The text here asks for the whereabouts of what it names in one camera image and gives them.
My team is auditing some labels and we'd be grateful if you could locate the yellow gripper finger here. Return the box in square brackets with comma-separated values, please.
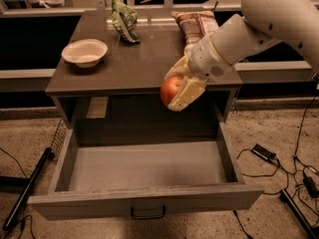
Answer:
[164, 55, 192, 80]
[167, 77, 206, 112]

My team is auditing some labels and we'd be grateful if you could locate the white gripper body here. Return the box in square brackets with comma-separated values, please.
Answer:
[188, 36, 233, 82]

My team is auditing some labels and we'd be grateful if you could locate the red apple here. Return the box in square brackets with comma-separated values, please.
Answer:
[160, 77, 182, 107]

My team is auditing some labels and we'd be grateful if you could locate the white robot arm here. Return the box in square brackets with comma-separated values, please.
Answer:
[165, 0, 319, 112]

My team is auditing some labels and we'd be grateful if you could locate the open grey top drawer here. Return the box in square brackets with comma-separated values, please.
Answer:
[29, 121, 263, 220]

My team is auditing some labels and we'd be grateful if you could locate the brown chip bag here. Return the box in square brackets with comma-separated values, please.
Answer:
[171, 11, 218, 55]

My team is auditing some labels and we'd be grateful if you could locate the green chip bag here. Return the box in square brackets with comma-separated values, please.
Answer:
[112, 0, 140, 44]

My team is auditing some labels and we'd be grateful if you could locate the grey cabinet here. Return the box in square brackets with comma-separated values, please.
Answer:
[46, 12, 241, 146]

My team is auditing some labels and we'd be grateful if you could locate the black power adapter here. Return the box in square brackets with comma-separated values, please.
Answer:
[303, 176, 319, 198]
[252, 143, 276, 161]

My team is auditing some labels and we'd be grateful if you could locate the white bowl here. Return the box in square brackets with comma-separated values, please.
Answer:
[62, 39, 108, 68]

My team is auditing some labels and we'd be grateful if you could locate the black floor bar right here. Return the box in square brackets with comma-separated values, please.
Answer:
[280, 189, 319, 239]

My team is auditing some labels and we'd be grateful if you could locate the black floor bar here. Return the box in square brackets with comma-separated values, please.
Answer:
[2, 147, 54, 231]
[280, 189, 319, 239]

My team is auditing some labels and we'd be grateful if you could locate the black floor bar left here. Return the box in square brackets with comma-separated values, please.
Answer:
[2, 147, 54, 231]

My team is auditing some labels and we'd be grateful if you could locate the black cable on floor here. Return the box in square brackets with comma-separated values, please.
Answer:
[236, 93, 319, 224]

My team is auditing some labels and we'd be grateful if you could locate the black drawer handle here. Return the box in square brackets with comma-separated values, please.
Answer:
[130, 205, 166, 220]

